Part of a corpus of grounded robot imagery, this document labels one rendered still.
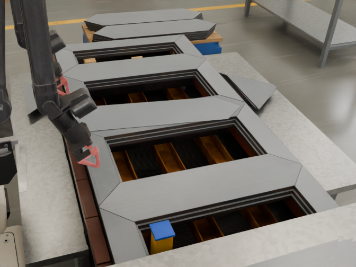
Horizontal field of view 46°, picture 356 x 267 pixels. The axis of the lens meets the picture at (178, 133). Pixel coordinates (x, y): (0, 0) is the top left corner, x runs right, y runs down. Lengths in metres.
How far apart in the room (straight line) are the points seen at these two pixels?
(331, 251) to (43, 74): 0.80
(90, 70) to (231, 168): 0.91
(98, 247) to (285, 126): 1.07
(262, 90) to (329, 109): 1.65
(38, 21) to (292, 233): 0.78
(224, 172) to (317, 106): 2.34
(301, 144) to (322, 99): 2.01
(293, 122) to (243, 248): 1.11
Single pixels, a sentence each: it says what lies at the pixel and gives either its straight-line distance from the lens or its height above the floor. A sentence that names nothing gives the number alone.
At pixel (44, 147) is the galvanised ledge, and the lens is 1.90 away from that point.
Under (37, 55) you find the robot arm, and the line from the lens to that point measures 1.09.
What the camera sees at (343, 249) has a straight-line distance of 1.06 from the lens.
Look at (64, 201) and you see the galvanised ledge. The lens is 1.63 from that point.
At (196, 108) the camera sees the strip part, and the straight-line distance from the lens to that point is 1.80.
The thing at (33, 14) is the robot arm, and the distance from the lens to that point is 1.05.
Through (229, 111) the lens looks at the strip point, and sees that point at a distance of 1.81.
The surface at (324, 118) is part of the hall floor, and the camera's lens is 3.60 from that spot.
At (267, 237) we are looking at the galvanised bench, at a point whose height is 1.05.
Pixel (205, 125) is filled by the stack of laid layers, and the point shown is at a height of 0.84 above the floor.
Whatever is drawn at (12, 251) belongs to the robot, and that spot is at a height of 0.28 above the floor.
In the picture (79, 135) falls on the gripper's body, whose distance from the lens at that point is 1.22.
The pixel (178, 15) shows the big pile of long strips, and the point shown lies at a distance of 2.82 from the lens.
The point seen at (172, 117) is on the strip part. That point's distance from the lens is 1.73.
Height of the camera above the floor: 1.81
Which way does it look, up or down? 36 degrees down
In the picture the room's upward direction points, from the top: 4 degrees clockwise
